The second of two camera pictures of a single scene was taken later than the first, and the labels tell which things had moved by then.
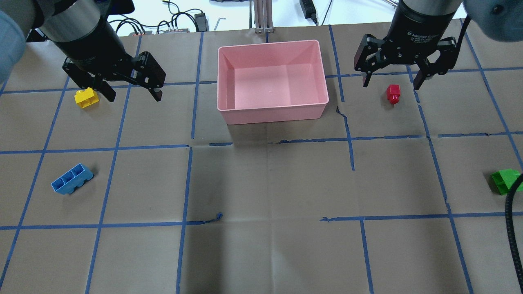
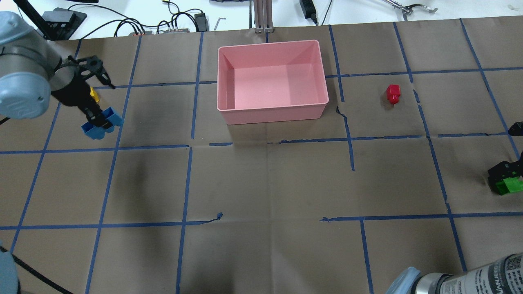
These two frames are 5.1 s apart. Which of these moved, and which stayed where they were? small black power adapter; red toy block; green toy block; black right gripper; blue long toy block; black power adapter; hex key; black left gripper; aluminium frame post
Moved: black left gripper; blue long toy block; black right gripper
Stayed: black power adapter; green toy block; red toy block; small black power adapter; hex key; aluminium frame post
